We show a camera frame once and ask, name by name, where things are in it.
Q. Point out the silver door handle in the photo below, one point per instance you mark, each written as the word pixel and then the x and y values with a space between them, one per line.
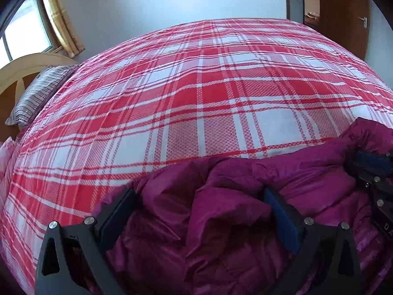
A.
pixel 364 21

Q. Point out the red white plaid bed cover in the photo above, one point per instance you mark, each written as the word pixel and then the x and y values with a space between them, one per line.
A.
pixel 235 87

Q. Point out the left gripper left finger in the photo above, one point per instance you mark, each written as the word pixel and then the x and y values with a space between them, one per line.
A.
pixel 70 255

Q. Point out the magenta quilted down jacket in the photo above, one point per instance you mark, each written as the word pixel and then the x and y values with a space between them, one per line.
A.
pixel 201 229

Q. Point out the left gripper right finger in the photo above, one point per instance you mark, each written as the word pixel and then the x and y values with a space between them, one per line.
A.
pixel 325 257

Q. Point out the pink floral folded quilt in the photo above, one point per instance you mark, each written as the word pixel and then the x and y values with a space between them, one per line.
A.
pixel 9 152

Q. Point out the window with frame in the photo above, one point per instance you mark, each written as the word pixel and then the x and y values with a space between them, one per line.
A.
pixel 29 32

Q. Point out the brown wooden door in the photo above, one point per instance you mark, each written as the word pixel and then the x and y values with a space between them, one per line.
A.
pixel 340 23

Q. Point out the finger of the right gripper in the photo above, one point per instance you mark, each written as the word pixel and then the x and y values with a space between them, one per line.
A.
pixel 371 162

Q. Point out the striped pillow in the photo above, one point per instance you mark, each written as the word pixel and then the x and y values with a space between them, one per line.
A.
pixel 38 93

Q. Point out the cream wooden headboard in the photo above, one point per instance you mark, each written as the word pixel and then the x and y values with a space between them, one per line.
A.
pixel 16 76

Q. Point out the yellow curtain right panel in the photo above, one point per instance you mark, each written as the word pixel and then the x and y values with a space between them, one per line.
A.
pixel 63 28

